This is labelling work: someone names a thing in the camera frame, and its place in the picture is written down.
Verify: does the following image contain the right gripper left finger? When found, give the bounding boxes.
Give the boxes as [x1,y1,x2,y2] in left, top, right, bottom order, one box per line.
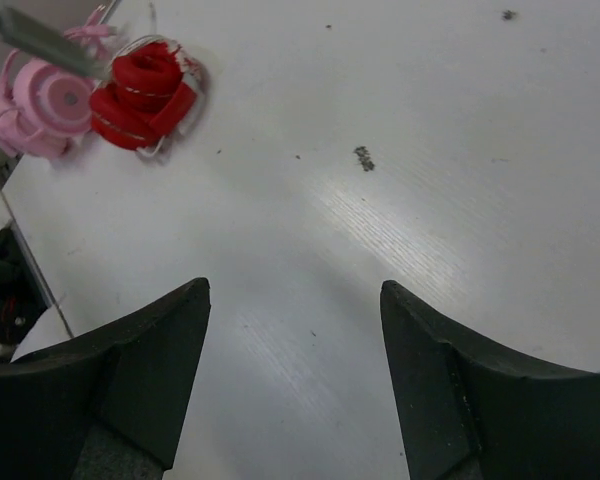
[0,278,210,479]

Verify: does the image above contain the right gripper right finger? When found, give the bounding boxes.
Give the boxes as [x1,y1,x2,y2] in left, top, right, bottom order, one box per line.
[380,280,600,479]

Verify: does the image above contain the white grey headphones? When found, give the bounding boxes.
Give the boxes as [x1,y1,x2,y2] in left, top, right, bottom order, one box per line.
[0,5,107,80]

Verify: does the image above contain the red wrapped headphones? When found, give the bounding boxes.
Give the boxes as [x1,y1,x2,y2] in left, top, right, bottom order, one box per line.
[89,34,209,161]

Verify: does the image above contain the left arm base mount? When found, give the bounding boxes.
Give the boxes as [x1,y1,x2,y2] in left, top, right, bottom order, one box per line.
[0,221,53,363]

